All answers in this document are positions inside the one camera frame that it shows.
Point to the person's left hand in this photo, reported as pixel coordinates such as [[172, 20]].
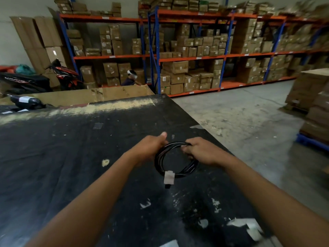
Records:
[[146, 147]]

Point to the person's right hand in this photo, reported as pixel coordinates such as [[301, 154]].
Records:
[[205, 151]]

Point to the person's right fingers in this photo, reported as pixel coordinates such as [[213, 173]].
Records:
[[189, 151]]

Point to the person's left thumb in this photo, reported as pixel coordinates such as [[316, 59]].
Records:
[[163, 138]]

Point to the person's right forearm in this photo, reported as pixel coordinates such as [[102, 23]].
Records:
[[272, 203]]

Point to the person's left forearm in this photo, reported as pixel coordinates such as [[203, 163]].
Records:
[[84, 203]]

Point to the large open cardboard box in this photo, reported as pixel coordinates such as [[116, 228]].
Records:
[[84, 96]]

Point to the orange and blue shelving rack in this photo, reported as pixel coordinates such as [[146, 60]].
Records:
[[180, 48]]

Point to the cardboard boxes on shelves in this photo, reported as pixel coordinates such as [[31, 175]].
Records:
[[195, 48]]

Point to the red and black motorcycle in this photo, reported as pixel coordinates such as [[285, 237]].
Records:
[[64, 74]]

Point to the blue pallet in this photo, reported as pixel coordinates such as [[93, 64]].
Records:
[[312, 142]]

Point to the stack of boxes on pallet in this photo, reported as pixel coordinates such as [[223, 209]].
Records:
[[309, 100]]

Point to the black tape dispenser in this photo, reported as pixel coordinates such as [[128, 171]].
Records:
[[27, 102]]

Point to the flat leaning cardboard sheets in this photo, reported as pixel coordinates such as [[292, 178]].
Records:
[[41, 46]]

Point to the green bag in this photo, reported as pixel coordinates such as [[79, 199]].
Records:
[[24, 69]]

